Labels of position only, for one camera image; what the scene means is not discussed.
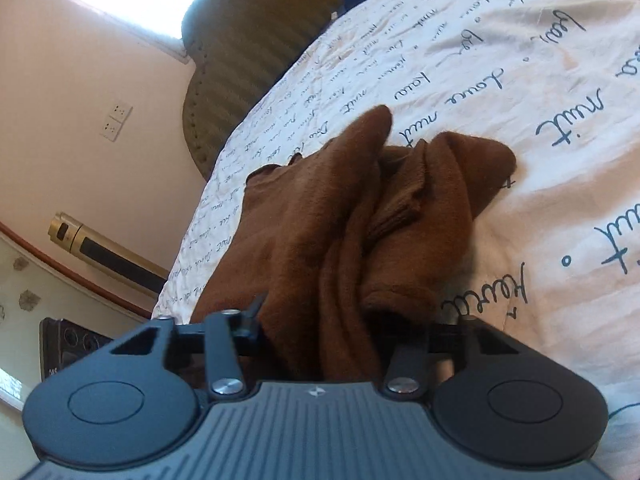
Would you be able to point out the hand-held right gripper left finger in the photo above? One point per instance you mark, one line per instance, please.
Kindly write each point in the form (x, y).
(252, 319)

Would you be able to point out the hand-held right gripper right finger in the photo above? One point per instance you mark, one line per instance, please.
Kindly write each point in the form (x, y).
(407, 366)

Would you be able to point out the brown knit sweater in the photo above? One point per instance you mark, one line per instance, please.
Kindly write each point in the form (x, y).
(310, 240)

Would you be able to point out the gold tower heater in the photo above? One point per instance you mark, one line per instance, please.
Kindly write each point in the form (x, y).
(100, 247)

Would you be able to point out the black electronic device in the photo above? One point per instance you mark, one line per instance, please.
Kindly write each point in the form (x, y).
(70, 345)

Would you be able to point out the white script-printed bedspread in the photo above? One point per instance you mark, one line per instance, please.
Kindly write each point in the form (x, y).
(550, 200)

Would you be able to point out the olive striped upholstered headboard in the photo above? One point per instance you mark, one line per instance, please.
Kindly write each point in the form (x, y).
(235, 70)

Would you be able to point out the bright window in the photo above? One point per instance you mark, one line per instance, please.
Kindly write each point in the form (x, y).
(135, 0)

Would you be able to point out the white wall socket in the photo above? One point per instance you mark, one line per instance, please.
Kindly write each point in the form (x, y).
(110, 128)
(121, 112)

